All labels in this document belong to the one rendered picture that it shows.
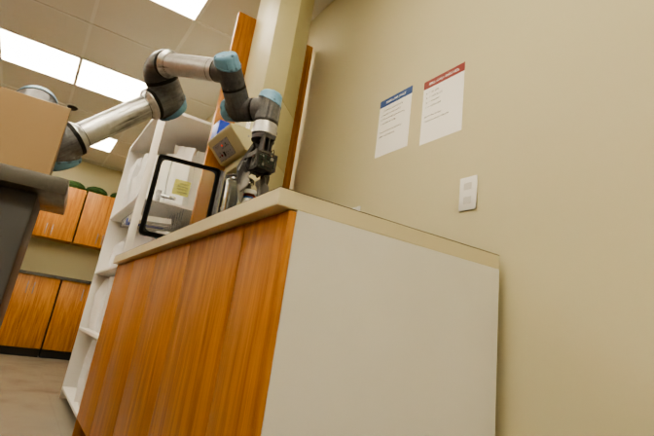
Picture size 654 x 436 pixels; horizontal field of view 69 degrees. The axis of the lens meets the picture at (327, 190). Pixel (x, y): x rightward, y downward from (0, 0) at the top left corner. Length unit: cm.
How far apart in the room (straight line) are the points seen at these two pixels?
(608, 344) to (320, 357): 65
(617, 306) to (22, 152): 149
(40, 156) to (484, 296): 123
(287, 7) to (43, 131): 148
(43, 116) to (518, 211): 133
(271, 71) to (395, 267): 144
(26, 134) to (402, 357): 110
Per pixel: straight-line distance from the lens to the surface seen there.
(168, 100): 181
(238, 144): 219
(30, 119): 148
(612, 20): 155
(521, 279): 141
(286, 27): 252
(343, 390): 107
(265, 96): 150
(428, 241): 123
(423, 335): 120
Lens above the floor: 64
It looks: 18 degrees up
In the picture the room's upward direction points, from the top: 8 degrees clockwise
